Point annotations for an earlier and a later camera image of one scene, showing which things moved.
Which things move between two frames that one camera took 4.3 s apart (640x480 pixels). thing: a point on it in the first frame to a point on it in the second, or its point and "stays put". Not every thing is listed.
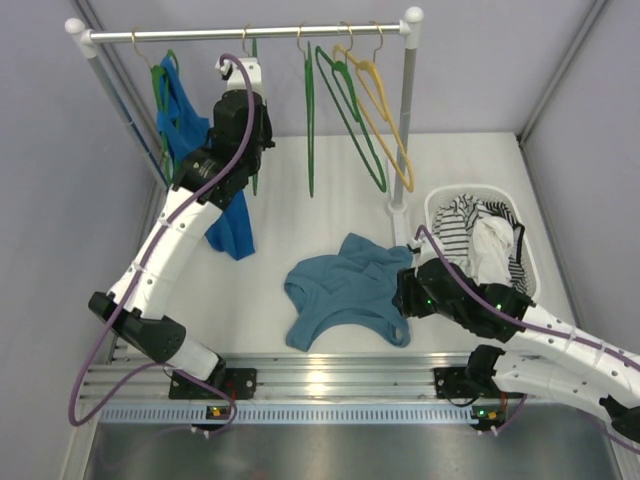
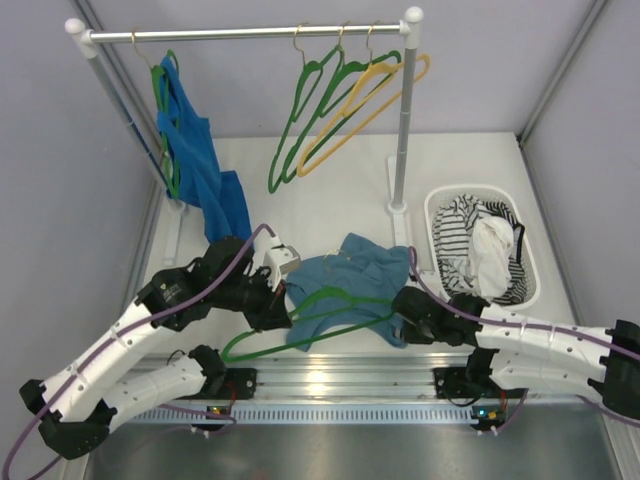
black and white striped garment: [452, 227] stays put
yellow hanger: [371, 93] to [345, 108]
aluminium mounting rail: [306, 388] stays put
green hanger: [349, 91] to [339, 63]
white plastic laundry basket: [437, 196] stays put
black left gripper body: [265, 128] to [273, 310]
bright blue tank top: [229, 229] stays put
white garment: [492, 241] stays put
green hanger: [310, 85] to [307, 67]
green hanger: [254, 55] to [351, 299]
